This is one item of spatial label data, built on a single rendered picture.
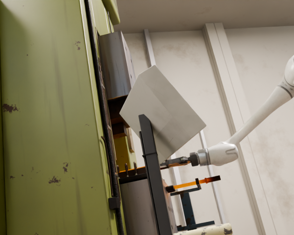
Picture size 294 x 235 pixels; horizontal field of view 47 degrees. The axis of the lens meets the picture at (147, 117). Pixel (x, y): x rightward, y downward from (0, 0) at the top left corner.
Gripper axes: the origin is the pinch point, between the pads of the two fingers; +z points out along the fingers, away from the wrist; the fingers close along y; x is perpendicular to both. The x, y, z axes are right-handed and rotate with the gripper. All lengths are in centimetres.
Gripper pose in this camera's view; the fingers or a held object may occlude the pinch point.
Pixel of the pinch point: (160, 165)
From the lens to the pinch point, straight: 182.9
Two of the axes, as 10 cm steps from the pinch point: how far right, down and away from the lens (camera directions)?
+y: 1.6, 3.1, 9.4
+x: -1.5, -9.3, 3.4
